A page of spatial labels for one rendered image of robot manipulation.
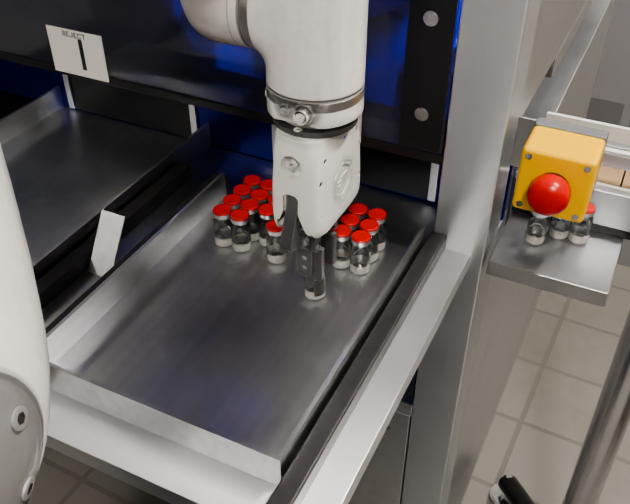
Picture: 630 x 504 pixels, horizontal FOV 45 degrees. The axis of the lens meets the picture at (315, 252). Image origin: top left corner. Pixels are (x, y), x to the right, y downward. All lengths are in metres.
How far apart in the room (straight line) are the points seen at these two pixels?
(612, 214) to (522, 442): 0.99
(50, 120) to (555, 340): 1.41
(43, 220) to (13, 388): 0.72
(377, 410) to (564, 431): 1.22
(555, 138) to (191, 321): 0.41
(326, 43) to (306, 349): 0.29
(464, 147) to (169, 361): 0.36
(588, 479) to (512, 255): 0.52
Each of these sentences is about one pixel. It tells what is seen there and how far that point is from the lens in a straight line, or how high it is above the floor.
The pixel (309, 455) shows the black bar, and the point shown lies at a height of 0.90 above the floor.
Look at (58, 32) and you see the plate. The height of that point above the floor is 1.04.
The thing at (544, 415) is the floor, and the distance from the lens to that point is 1.90.
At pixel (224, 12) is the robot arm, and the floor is 1.19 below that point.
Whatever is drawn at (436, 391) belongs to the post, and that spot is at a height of 0.65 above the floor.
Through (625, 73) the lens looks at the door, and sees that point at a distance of 2.72.
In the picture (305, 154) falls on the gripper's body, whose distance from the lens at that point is 0.64.
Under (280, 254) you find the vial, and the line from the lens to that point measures 0.82.
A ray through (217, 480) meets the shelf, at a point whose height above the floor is 0.88.
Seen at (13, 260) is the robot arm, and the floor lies 1.26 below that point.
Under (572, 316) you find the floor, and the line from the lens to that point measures 2.17.
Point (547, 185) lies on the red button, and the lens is 0.75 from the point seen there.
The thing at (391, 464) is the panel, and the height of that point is 0.46.
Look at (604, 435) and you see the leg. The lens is 1.21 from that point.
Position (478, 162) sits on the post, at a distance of 0.80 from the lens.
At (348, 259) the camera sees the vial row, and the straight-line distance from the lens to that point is 0.82.
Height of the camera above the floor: 1.41
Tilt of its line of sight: 38 degrees down
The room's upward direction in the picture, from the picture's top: straight up
